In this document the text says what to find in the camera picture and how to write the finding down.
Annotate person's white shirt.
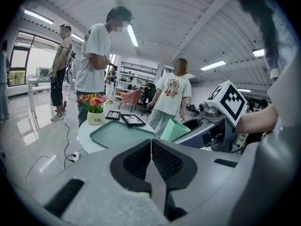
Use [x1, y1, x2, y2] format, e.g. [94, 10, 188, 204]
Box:
[263, 0, 301, 136]

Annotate large window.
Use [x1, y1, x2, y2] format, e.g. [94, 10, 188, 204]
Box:
[8, 29, 61, 87]

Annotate black floor cable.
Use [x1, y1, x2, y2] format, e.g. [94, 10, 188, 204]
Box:
[63, 100, 76, 170]

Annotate white desk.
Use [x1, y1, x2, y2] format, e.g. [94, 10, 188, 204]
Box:
[26, 77, 53, 118]

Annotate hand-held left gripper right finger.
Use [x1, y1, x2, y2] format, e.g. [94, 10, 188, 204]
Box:
[151, 139, 198, 222]

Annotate white floor cable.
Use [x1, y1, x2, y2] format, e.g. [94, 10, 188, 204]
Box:
[24, 148, 83, 188]

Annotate white storage shelf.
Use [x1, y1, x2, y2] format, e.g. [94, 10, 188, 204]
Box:
[114, 61, 161, 99]

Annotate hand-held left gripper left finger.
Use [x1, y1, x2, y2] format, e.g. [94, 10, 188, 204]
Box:
[110, 139, 152, 193]

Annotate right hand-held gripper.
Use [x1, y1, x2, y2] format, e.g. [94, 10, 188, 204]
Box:
[175, 80, 248, 153]

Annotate orange chair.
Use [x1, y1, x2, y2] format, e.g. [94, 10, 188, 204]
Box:
[117, 89, 143, 113]

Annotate computer monitor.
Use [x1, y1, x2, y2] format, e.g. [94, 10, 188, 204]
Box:
[36, 66, 53, 81]

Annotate white round table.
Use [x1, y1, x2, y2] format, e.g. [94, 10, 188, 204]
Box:
[78, 102, 158, 155]

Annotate green tray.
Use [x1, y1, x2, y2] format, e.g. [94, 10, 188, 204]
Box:
[89, 120, 158, 149]

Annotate black office chair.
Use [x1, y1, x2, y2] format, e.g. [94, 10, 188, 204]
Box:
[140, 83, 158, 116]

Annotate white pot of colourful flowers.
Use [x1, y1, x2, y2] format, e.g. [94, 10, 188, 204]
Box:
[76, 93, 113, 126]

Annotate large black picture frame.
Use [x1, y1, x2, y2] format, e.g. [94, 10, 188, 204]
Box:
[120, 113, 147, 128]

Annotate person's right forearm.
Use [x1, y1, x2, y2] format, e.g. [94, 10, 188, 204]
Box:
[235, 104, 280, 135]

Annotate small black picture frame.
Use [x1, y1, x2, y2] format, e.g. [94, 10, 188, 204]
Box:
[105, 110, 121, 121]

